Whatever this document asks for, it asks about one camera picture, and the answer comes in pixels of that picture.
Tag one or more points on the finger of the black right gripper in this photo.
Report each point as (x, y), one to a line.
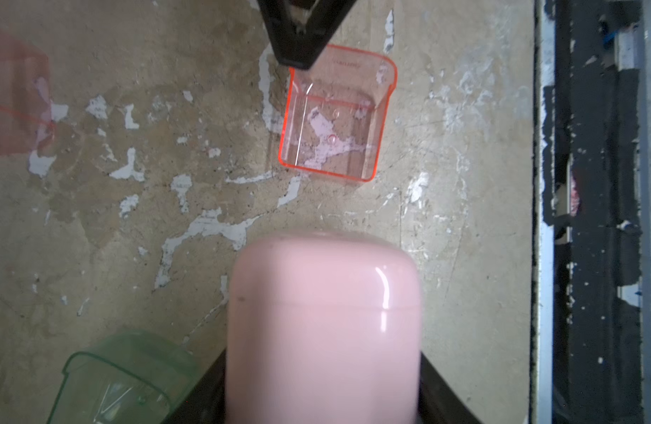
(300, 30)

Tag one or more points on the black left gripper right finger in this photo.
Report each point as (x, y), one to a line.
(437, 403)

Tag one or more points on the clear green tray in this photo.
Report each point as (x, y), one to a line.
(133, 376)

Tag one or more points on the pink pencil sharpener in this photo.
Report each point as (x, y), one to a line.
(323, 328)

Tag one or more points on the clear red tray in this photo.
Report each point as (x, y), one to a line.
(336, 112)

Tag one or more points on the clear pink tray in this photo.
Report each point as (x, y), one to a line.
(26, 122)

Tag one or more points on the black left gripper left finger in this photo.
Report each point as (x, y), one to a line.
(206, 403)

